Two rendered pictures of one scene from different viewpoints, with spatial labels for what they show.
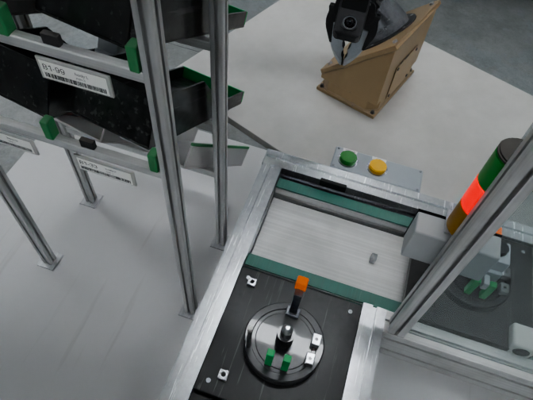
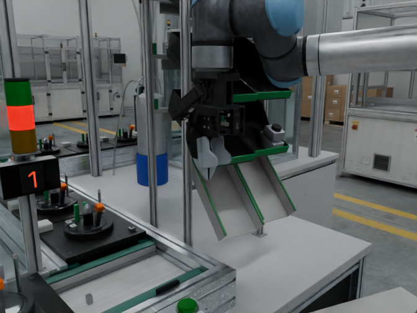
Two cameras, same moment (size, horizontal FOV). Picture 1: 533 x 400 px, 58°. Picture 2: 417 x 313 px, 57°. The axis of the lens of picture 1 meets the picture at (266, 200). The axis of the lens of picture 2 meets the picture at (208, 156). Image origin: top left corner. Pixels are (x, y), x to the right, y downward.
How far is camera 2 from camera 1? 141 cm
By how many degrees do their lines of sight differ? 97
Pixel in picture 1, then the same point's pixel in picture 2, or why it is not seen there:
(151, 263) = (196, 242)
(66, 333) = (180, 218)
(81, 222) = not seen: hidden behind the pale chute
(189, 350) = (123, 213)
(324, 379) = (56, 234)
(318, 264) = (119, 276)
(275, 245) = (154, 264)
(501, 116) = not seen: outside the picture
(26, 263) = not seen: hidden behind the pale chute
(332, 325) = (73, 244)
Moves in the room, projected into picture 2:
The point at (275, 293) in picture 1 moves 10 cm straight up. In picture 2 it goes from (116, 235) to (114, 202)
